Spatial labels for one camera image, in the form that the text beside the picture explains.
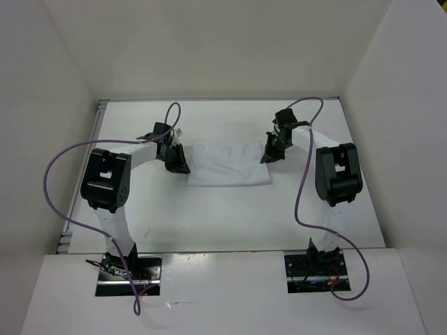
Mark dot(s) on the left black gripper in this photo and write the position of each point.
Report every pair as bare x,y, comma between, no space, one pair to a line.
180,165

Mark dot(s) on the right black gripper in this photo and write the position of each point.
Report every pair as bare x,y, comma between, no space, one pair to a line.
270,155

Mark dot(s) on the white skirt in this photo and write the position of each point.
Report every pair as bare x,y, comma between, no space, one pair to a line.
233,166

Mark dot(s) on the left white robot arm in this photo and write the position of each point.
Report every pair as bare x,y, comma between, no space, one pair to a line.
106,188

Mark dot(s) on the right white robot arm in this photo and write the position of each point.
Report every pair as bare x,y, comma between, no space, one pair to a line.
337,181

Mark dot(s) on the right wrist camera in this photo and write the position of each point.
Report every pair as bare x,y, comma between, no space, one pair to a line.
285,118

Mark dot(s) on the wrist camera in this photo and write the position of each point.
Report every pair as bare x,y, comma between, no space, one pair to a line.
285,118
167,134

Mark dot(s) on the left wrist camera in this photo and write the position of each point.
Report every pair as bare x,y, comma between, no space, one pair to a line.
167,134

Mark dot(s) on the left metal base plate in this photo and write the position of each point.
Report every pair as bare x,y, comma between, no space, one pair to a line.
113,282

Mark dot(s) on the metal base plate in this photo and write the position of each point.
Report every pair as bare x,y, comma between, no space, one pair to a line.
301,278
113,282

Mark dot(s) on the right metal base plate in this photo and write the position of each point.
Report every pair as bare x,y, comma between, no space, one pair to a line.
301,278

